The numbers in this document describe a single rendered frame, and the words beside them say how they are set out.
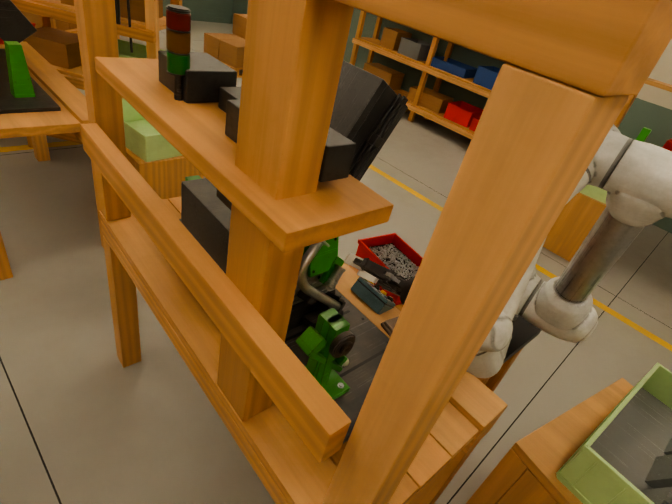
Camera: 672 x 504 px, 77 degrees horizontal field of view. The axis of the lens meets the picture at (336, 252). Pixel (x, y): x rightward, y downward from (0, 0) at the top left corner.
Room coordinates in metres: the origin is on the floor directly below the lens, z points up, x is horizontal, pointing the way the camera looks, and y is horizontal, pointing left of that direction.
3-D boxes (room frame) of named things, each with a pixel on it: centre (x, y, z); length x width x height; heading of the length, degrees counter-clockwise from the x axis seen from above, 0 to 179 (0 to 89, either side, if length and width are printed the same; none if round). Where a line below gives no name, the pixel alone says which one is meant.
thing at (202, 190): (1.09, 0.34, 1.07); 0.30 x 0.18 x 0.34; 49
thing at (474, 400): (1.34, -0.02, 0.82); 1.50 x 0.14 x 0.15; 49
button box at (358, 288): (1.23, -0.17, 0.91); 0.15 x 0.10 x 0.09; 49
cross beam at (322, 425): (0.85, 0.41, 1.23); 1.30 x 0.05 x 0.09; 49
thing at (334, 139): (0.77, 0.09, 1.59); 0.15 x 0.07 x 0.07; 49
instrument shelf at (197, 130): (0.93, 0.34, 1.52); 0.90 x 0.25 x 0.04; 49
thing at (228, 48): (7.40, 2.26, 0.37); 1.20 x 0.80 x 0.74; 150
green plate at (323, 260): (1.12, 0.07, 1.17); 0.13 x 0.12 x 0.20; 49
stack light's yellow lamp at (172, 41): (0.98, 0.45, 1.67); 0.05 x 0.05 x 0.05
